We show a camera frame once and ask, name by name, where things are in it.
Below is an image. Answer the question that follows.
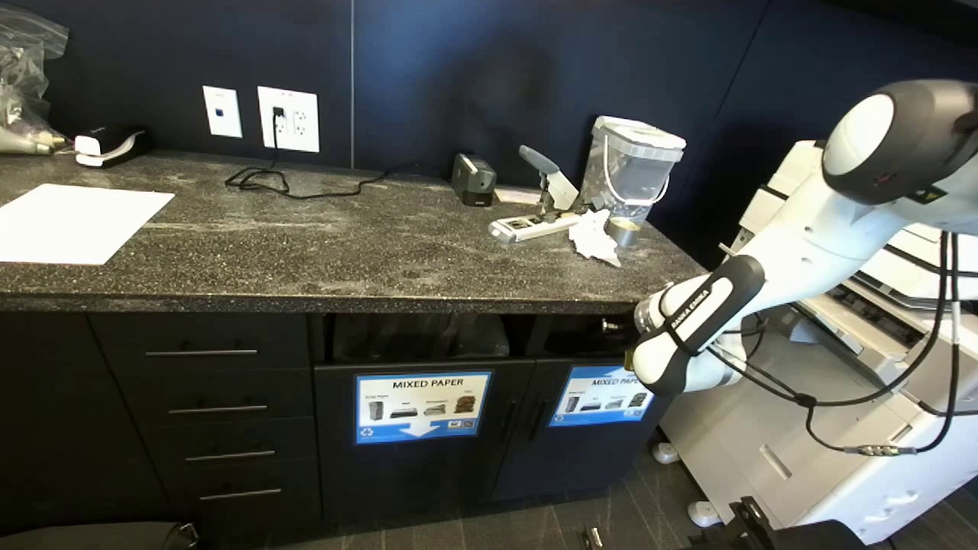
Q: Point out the white tissue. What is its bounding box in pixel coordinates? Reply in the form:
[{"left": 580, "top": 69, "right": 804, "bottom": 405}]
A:
[{"left": 565, "top": 207, "right": 624, "bottom": 272}]

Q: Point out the black rubbish bin liner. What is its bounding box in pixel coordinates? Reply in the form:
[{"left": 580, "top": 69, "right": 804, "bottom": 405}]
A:
[
  {"left": 522, "top": 316, "right": 639, "bottom": 359},
  {"left": 330, "top": 316, "right": 514, "bottom": 365}
]

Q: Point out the black bin door down-arrow label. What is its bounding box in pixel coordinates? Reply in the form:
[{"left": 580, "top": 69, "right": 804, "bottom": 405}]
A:
[{"left": 313, "top": 356, "right": 525, "bottom": 523}]

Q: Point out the black pencil sharpener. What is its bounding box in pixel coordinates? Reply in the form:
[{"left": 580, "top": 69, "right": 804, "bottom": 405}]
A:
[{"left": 450, "top": 151, "right": 500, "bottom": 210}]

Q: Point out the small olive ball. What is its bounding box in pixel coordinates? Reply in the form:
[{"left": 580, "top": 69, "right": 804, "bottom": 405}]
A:
[{"left": 604, "top": 213, "right": 643, "bottom": 249}]

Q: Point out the blue label with down arrow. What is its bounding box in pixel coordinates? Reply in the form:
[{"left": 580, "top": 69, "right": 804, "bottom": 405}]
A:
[{"left": 352, "top": 371, "right": 494, "bottom": 448}]

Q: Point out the blue label with up arrow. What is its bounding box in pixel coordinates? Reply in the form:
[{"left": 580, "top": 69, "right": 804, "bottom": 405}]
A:
[{"left": 547, "top": 365, "right": 656, "bottom": 432}]

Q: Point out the clear plastic bucket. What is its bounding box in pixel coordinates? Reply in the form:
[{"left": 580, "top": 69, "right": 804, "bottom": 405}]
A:
[{"left": 577, "top": 112, "right": 687, "bottom": 226}]

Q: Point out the white power outlet plate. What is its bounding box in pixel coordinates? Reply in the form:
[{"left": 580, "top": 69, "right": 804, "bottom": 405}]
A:
[{"left": 255, "top": 83, "right": 324, "bottom": 157}]

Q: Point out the black drawer front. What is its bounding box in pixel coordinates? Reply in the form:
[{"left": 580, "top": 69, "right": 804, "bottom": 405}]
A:
[
  {"left": 149, "top": 466, "right": 324, "bottom": 537},
  {"left": 110, "top": 371, "right": 319, "bottom": 437},
  {"left": 131, "top": 425, "right": 319, "bottom": 479},
  {"left": 90, "top": 312, "right": 315, "bottom": 381}
]

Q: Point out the large white printer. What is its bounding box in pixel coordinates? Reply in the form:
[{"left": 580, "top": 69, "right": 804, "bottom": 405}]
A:
[{"left": 659, "top": 134, "right": 978, "bottom": 546}]

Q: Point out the black tripod head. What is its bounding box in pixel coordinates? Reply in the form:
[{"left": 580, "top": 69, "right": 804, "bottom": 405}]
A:
[{"left": 711, "top": 494, "right": 869, "bottom": 550}]

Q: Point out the black and white desk device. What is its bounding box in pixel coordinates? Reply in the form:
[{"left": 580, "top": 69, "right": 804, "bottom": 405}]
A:
[{"left": 69, "top": 121, "right": 149, "bottom": 170}]

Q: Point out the white paper sheet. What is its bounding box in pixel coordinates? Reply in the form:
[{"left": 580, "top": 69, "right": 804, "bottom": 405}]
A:
[{"left": 0, "top": 179, "right": 177, "bottom": 270}]

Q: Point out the plain black cabinet door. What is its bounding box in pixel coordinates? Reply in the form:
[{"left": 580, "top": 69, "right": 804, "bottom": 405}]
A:
[{"left": 0, "top": 310, "right": 170, "bottom": 533}]

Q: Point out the black rounded seat edge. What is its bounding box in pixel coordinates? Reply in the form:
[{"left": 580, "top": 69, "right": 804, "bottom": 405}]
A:
[{"left": 0, "top": 520, "right": 201, "bottom": 550}]

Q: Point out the clear plastic bag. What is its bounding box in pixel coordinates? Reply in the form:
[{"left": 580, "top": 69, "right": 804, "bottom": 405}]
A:
[{"left": 0, "top": 4, "right": 75, "bottom": 159}]

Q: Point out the black power cable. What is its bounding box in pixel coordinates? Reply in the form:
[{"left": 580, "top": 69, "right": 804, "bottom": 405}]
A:
[{"left": 222, "top": 104, "right": 393, "bottom": 202}]

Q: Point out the silver drawer handle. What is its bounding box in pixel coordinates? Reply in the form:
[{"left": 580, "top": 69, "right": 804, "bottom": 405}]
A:
[
  {"left": 182, "top": 445, "right": 280, "bottom": 465},
  {"left": 196, "top": 487, "right": 288, "bottom": 504},
  {"left": 144, "top": 346, "right": 264, "bottom": 359},
  {"left": 166, "top": 401, "right": 273, "bottom": 418}
]

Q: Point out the thin black looped cable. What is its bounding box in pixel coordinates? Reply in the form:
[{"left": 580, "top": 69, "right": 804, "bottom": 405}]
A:
[{"left": 705, "top": 230, "right": 956, "bottom": 412}]

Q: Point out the white light switch plate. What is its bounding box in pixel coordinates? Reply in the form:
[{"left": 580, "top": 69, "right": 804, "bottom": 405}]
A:
[{"left": 198, "top": 83, "right": 249, "bottom": 142}]

